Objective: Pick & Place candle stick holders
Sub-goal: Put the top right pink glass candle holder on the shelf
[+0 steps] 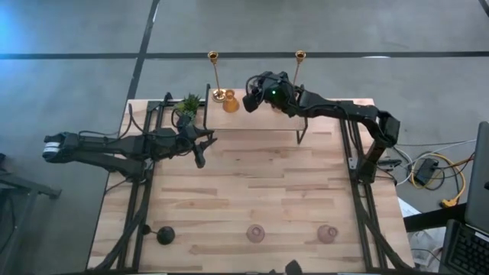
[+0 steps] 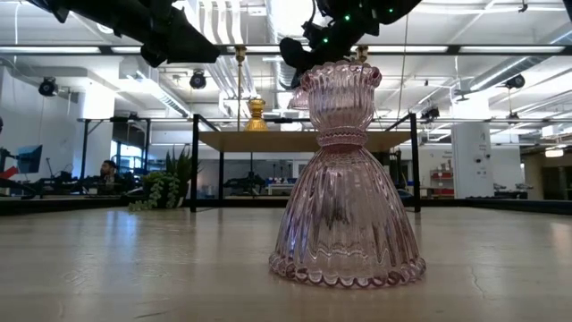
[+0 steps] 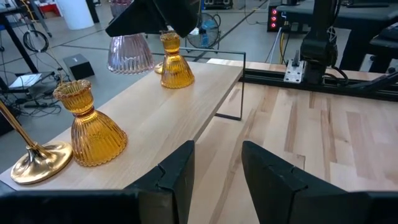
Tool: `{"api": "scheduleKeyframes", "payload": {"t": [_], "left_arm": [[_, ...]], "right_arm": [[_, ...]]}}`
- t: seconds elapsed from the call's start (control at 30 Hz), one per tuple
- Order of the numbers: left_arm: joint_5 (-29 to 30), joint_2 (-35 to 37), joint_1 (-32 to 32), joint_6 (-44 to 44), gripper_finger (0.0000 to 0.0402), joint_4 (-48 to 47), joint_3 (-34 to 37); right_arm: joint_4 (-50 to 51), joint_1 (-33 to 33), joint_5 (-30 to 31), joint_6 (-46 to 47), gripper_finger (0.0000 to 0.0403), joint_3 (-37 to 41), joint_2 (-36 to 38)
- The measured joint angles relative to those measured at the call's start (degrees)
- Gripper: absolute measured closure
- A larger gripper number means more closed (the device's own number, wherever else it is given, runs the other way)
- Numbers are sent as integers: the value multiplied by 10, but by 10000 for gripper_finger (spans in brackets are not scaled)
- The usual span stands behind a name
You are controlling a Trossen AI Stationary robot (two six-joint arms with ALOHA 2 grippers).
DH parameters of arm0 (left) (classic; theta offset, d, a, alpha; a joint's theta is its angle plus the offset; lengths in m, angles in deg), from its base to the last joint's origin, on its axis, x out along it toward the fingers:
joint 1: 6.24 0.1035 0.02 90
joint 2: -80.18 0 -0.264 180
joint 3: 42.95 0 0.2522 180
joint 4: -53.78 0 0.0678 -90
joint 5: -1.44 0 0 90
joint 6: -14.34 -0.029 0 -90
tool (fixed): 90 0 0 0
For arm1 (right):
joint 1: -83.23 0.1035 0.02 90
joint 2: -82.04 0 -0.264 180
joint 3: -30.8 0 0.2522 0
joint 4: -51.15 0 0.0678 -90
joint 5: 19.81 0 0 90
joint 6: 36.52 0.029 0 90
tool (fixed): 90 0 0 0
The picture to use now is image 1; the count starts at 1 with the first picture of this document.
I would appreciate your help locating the white paper sheet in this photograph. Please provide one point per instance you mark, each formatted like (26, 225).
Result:
(408, 209)

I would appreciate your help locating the black computer keyboard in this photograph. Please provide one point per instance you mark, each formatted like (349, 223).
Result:
(466, 250)

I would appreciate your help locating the black aluminium rig frame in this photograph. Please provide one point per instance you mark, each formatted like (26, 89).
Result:
(154, 105)

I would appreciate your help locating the tall gold candlestick holder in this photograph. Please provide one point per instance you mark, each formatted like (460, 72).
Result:
(218, 95)
(300, 55)

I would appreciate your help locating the pink ribbed glass candle holder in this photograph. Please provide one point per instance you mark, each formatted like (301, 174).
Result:
(255, 233)
(328, 234)

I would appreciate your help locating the black metal stand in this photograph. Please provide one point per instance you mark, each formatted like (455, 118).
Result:
(38, 189)

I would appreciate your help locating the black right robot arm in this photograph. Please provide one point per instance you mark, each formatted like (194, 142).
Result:
(344, 110)

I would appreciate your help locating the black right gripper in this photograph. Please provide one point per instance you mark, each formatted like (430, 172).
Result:
(277, 89)

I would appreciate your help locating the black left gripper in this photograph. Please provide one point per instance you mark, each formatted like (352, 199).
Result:
(185, 139)

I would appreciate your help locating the black ball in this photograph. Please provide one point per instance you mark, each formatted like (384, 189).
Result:
(166, 235)

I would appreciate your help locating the wooden shelf with black frame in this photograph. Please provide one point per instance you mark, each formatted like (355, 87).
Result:
(229, 120)

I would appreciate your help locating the green potted succulent plant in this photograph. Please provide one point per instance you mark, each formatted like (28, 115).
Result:
(191, 103)

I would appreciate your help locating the large flat computer monitor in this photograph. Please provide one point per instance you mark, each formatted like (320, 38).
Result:
(479, 179)

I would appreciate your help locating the small black unidentified object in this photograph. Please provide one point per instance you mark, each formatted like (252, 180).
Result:
(293, 268)

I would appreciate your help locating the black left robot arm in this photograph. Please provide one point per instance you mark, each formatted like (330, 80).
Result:
(114, 147)

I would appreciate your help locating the black power adapter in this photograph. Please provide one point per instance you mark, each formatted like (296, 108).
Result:
(426, 172)

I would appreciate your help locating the grey metal bracket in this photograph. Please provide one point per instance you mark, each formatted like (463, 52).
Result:
(353, 163)

